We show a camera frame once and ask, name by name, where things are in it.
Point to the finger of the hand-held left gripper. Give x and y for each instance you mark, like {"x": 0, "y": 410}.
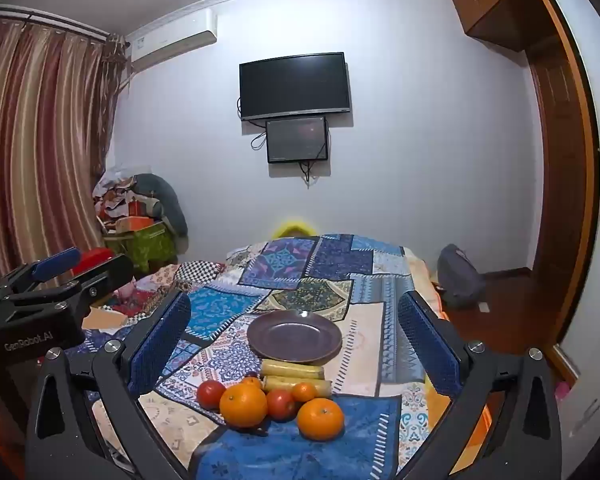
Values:
{"x": 55, "y": 262}
{"x": 105, "y": 272}

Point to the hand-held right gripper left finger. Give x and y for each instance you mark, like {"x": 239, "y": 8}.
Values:
{"x": 162, "y": 345}

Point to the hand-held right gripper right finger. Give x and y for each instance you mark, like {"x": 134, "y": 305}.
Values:
{"x": 427, "y": 345}

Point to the small tangerine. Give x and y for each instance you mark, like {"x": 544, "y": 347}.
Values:
{"x": 304, "y": 392}
{"x": 252, "y": 382}

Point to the large orange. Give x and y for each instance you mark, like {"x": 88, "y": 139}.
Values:
{"x": 320, "y": 419}
{"x": 243, "y": 405}

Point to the green sugarcane piece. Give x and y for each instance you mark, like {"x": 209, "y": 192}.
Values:
{"x": 292, "y": 370}
{"x": 325, "y": 386}

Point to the purple round plate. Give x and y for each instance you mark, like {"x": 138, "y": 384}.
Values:
{"x": 294, "y": 337}

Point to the red tomato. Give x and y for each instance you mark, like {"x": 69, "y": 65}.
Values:
{"x": 280, "y": 405}

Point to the red plastic item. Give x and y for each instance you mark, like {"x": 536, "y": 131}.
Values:
{"x": 94, "y": 259}

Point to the cardboard box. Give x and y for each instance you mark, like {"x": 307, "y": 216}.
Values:
{"x": 105, "y": 317}

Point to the grey backpack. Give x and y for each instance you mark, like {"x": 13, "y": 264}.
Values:
{"x": 460, "y": 277}

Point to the pile of clutter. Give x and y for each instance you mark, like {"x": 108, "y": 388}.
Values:
{"x": 117, "y": 195}

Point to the grey cushion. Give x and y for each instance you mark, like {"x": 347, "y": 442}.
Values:
{"x": 165, "y": 200}

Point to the striped brown curtain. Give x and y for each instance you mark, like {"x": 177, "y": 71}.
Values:
{"x": 40, "y": 150}

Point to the blue patchwork blanket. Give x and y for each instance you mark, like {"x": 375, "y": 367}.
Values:
{"x": 330, "y": 270}

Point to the yellow plastic stool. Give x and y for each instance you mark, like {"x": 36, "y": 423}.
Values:
{"x": 295, "y": 227}

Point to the brown wooden door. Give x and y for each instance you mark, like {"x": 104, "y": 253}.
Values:
{"x": 562, "y": 185}

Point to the small black monitor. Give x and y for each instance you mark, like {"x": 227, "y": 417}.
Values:
{"x": 296, "y": 140}

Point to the white air conditioner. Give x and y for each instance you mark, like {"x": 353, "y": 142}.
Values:
{"x": 172, "y": 40}

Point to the wooden overhead cabinet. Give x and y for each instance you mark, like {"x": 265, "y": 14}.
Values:
{"x": 495, "y": 0}

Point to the black wall television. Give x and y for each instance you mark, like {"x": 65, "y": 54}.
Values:
{"x": 295, "y": 85}

